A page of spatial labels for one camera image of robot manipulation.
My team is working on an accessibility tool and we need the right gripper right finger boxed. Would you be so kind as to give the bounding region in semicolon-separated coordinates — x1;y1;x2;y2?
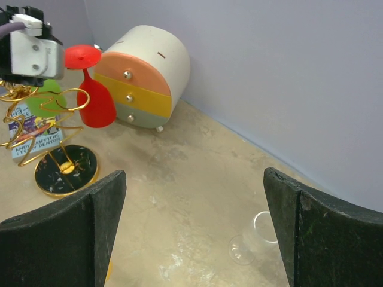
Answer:
263;167;382;286

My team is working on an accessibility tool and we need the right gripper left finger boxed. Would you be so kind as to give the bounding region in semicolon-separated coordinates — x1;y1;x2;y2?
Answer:
1;170;126;286

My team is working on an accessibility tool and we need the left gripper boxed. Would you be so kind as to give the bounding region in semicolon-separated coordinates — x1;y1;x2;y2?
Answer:
1;5;63;87

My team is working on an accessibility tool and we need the gold wine glass rack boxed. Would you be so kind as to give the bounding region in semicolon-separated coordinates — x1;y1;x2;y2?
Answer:
1;81;99;199

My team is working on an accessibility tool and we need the green wine glass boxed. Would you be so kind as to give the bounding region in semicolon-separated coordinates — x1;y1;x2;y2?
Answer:
26;80;66;118

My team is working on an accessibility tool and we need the orange wine glass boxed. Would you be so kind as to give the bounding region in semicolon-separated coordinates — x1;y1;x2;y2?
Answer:
105;260;113;282

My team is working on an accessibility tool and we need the red wine glass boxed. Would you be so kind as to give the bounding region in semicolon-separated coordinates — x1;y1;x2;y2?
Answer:
65;45;117;128

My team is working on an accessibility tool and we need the clear plastic wine glass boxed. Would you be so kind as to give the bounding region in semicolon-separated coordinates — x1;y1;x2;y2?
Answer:
229;211;278;265

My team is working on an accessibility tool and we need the children's paperback book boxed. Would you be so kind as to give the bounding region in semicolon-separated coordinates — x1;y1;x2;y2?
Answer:
11;103;63;162

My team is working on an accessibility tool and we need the round mini drawer chest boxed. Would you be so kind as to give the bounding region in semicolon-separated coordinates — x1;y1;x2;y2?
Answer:
93;25;191;132

